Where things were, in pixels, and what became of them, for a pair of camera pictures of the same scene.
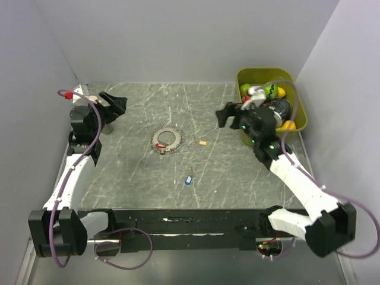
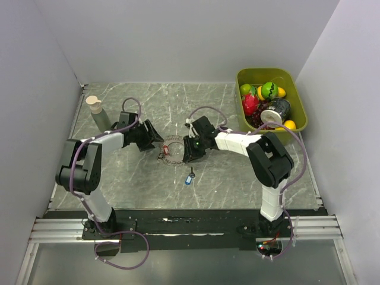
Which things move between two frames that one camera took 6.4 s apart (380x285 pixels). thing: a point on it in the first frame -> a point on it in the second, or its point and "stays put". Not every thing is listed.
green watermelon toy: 271,91 stays put
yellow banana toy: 288,124 stays put
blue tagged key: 189,178 stays put
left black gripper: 111,112 -> 150,136
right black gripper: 230,110 -> 189,153
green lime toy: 243,88 stays put
